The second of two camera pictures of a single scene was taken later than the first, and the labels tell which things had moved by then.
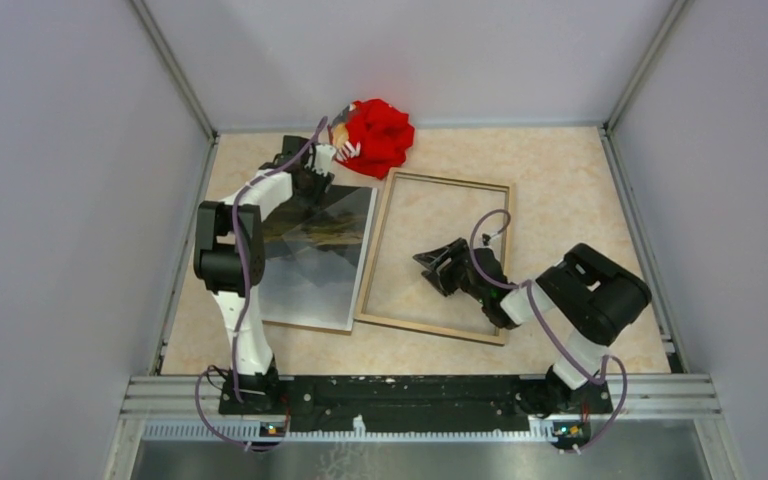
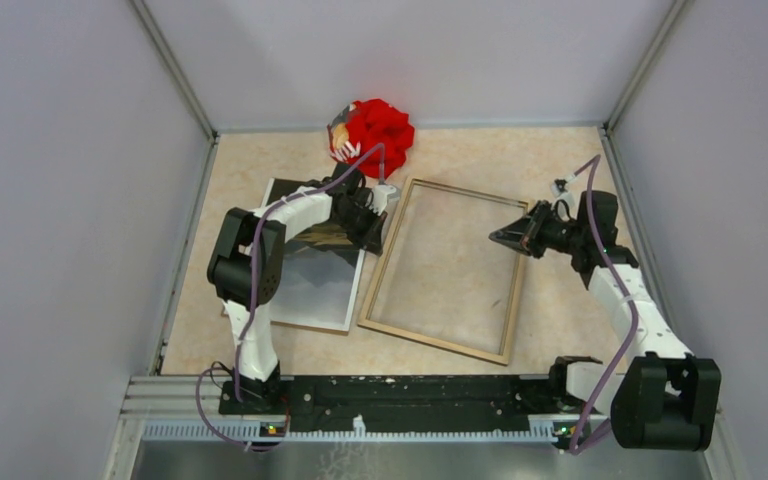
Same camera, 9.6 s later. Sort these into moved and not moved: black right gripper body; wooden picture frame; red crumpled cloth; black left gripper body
Moved: wooden picture frame; black right gripper body; black left gripper body
Not moved: red crumpled cloth
